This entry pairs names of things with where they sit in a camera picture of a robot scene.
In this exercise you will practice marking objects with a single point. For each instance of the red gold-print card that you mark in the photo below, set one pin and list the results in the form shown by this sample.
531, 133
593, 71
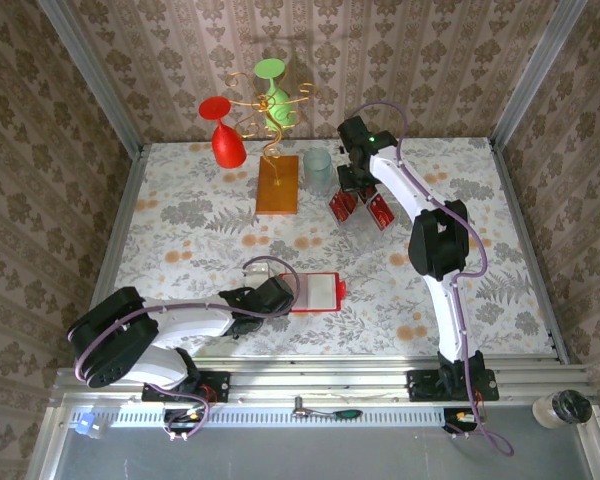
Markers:
337, 209
349, 202
381, 212

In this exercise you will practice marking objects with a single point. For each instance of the clear acrylic card stand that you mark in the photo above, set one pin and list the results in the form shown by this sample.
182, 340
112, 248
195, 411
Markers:
360, 220

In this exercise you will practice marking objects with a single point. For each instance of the red card box tray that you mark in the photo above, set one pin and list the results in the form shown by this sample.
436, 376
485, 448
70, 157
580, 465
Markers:
322, 295

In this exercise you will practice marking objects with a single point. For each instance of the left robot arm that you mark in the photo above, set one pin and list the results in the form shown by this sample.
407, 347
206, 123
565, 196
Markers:
195, 322

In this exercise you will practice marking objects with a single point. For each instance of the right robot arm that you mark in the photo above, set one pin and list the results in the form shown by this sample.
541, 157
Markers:
440, 240

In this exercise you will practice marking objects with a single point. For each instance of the clear glass cup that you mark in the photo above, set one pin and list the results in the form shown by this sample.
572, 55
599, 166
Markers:
316, 170

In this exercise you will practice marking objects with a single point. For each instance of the green wine glass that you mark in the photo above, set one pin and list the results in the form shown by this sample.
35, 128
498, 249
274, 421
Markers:
275, 107

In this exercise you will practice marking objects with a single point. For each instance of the red wine glass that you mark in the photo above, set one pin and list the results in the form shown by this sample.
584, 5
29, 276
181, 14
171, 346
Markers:
228, 147

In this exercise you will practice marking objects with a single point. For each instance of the black connector board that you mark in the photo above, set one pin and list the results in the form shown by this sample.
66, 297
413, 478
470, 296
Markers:
180, 416
452, 417

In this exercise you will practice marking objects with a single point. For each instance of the floral tablecloth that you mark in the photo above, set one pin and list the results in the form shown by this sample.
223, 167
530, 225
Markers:
190, 175

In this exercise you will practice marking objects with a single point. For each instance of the grey metal tray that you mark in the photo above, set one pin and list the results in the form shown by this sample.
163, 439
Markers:
305, 455

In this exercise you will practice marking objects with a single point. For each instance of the cup with black lid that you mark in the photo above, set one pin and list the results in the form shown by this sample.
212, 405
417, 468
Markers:
572, 406

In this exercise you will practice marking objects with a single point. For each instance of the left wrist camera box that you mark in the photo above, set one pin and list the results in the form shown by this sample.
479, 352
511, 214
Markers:
258, 276

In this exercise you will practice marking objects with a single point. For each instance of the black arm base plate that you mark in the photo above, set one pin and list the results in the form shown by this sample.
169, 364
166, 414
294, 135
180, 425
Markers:
420, 387
220, 385

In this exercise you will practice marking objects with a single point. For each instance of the aluminium front rail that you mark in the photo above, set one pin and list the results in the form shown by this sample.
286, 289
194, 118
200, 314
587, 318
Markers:
320, 380

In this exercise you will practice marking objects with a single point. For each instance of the aluminium side rail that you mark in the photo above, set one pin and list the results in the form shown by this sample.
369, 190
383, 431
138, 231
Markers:
122, 210
515, 210

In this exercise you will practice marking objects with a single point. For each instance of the aluminium frame post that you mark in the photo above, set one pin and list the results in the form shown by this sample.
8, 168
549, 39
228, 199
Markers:
535, 75
92, 75

